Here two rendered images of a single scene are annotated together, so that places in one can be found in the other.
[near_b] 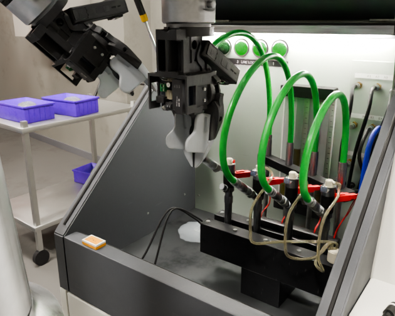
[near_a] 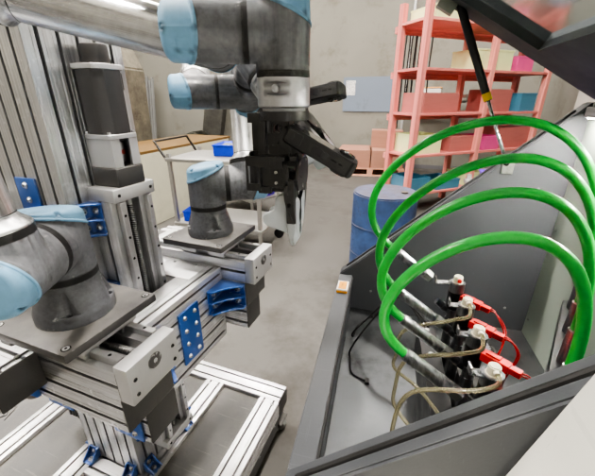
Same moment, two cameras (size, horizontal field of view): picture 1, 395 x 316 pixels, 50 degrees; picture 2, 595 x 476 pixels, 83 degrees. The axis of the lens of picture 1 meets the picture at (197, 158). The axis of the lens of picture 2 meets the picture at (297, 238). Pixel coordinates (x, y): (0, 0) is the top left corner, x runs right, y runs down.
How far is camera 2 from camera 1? 0.65 m
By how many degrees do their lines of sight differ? 63
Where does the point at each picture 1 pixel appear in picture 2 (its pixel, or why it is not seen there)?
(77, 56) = not seen: hidden behind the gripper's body
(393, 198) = (528, 464)
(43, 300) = not seen: outside the picture
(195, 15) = (261, 100)
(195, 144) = (274, 221)
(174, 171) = (493, 276)
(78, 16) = not seen: hidden behind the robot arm
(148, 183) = (447, 272)
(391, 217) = not seen: outside the picture
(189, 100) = (259, 178)
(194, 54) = (277, 137)
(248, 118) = not seen: outside the picture
